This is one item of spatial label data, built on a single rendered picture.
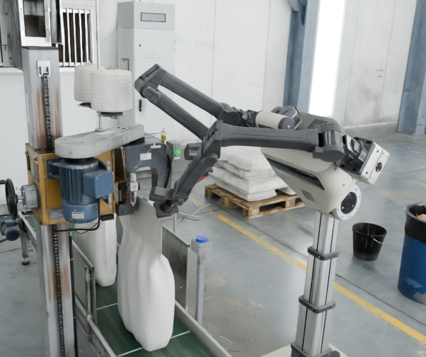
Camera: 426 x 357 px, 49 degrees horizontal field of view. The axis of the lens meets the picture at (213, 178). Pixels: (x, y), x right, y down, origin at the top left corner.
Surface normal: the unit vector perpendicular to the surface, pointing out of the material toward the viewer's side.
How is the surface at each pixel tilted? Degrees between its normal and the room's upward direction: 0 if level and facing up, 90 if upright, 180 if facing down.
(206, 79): 90
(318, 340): 90
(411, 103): 90
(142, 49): 90
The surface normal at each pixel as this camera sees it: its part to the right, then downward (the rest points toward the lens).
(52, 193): 0.54, 0.27
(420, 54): -0.84, 0.13
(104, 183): 0.84, 0.19
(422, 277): -0.56, 0.27
